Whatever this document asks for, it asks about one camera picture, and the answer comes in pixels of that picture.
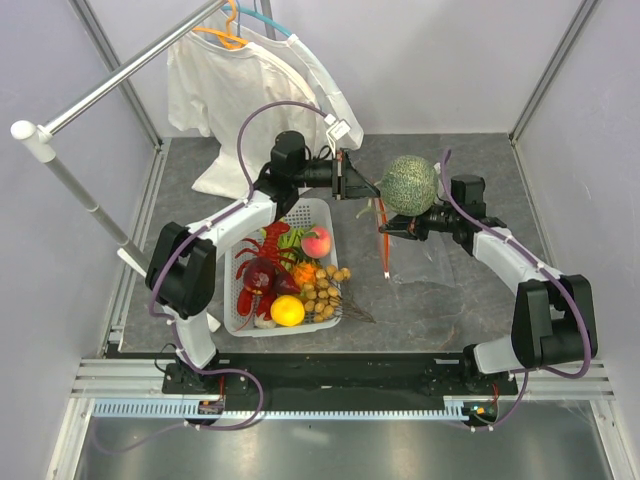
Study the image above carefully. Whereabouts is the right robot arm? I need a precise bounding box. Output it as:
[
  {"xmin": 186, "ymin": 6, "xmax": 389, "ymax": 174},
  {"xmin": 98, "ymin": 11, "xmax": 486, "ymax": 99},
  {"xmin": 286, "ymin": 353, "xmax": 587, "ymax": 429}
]
[{"xmin": 379, "ymin": 175, "xmax": 598, "ymax": 394}]

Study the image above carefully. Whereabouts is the white garlic bulb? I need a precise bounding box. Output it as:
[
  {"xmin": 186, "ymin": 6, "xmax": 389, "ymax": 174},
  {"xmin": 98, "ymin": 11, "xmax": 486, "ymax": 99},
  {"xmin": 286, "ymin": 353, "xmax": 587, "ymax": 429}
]
[{"xmin": 254, "ymin": 315, "xmax": 276, "ymax": 329}]

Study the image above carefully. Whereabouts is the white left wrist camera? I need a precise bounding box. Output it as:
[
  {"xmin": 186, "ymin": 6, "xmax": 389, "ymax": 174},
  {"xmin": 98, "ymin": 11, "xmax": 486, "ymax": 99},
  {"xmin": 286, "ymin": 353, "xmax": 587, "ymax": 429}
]
[{"xmin": 324, "ymin": 114, "xmax": 351, "ymax": 149}]

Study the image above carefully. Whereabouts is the pink peach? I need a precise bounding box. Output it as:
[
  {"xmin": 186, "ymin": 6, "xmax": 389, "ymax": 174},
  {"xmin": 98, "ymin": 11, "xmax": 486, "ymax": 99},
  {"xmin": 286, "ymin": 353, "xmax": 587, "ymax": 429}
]
[{"xmin": 301, "ymin": 226, "xmax": 332, "ymax": 259}]

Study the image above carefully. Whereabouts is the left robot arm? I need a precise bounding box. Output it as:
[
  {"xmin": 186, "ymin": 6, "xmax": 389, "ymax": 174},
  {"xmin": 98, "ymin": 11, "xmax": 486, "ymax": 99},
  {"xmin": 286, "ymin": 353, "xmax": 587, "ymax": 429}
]
[{"xmin": 145, "ymin": 131, "xmax": 380, "ymax": 393}]

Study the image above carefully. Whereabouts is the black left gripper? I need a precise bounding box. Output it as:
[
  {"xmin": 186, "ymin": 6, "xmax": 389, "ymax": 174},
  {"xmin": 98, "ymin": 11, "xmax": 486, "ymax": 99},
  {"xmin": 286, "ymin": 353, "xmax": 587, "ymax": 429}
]
[{"xmin": 292, "ymin": 149, "xmax": 381, "ymax": 201}]

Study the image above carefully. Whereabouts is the blue clothes hanger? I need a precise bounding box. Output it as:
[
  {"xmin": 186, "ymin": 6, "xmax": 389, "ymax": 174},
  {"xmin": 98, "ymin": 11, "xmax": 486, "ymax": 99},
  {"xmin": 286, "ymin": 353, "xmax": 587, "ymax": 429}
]
[{"xmin": 222, "ymin": 1, "xmax": 293, "ymax": 40}]

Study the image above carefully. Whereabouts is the white plastic basket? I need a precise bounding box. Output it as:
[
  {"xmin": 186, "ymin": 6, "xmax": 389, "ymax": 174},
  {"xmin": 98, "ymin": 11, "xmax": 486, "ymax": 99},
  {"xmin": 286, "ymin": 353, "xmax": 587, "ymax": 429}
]
[{"xmin": 223, "ymin": 199, "xmax": 349, "ymax": 337}]

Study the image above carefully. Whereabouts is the metal clothes rack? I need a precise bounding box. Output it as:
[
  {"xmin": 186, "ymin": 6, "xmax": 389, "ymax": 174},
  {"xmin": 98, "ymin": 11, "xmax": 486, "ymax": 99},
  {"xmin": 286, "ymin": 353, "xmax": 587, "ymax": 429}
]
[{"xmin": 9, "ymin": 0, "xmax": 229, "ymax": 286}]

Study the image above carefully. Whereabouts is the orange clothes hanger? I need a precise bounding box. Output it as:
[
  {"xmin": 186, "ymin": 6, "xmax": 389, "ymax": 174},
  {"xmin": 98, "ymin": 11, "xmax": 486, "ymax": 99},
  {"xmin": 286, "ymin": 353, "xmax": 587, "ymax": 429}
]
[{"xmin": 192, "ymin": 0, "xmax": 248, "ymax": 50}]

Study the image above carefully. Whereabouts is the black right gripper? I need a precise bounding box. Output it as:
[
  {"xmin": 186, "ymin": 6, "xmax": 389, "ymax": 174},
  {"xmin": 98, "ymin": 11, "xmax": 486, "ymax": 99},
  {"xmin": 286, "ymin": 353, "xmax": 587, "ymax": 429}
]
[{"xmin": 379, "ymin": 190, "xmax": 460, "ymax": 242}]

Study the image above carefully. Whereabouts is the yellow lemon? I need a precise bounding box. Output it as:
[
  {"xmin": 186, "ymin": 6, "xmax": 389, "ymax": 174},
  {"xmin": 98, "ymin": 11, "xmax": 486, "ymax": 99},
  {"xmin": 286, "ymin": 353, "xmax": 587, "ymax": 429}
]
[{"xmin": 270, "ymin": 295, "xmax": 306, "ymax": 327}]

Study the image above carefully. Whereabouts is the blue-grey cable duct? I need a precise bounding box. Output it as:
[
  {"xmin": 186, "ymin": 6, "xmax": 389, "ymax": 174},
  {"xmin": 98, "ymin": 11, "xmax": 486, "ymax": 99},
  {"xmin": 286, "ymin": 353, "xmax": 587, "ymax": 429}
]
[{"xmin": 93, "ymin": 398, "xmax": 469, "ymax": 421}]

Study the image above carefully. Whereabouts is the green leafy vegetable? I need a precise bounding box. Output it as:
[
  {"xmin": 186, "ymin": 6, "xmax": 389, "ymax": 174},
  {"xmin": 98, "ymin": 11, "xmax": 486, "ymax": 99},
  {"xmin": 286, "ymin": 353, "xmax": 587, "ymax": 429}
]
[{"xmin": 278, "ymin": 226, "xmax": 314, "ymax": 271}]

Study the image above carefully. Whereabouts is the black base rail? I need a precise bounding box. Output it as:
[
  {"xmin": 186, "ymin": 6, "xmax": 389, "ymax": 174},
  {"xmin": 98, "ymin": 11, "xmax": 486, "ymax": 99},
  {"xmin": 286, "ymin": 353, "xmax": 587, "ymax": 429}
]
[{"xmin": 162, "ymin": 353, "xmax": 517, "ymax": 410}]

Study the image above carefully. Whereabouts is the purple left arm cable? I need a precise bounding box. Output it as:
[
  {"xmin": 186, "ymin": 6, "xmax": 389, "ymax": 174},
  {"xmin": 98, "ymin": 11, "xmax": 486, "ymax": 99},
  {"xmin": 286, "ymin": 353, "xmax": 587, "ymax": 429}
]
[{"xmin": 89, "ymin": 101, "xmax": 334, "ymax": 454}]

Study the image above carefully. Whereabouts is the white t-shirt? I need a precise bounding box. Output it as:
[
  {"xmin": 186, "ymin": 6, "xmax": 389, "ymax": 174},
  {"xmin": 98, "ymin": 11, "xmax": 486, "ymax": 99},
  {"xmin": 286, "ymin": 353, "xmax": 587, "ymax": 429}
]
[{"xmin": 167, "ymin": 12, "xmax": 364, "ymax": 199}]

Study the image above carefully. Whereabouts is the red toy lobster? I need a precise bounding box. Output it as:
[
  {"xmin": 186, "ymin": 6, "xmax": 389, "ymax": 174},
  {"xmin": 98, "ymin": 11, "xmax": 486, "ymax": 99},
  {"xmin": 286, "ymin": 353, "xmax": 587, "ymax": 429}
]
[{"xmin": 235, "ymin": 222, "xmax": 290, "ymax": 331}]

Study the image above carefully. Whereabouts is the brown longan bunch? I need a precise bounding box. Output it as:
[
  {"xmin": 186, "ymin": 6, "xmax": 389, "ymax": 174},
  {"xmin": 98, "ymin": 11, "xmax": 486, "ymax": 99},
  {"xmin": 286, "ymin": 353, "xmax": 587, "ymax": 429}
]
[{"xmin": 301, "ymin": 265, "xmax": 376, "ymax": 324}]

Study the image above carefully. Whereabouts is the clear orange-zipper zip bag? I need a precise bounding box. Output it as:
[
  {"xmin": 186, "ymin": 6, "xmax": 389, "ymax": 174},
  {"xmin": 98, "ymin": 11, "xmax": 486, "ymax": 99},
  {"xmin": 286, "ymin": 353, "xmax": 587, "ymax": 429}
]
[{"xmin": 356, "ymin": 198, "xmax": 455, "ymax": 287}]

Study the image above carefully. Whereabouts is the green netted melon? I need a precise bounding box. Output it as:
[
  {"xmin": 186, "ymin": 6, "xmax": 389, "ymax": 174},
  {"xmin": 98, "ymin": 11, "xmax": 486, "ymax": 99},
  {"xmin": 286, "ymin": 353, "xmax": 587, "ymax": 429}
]
[{"xmin": 377, "ymin": 155, "xmax": 439, "ymax": 217}]

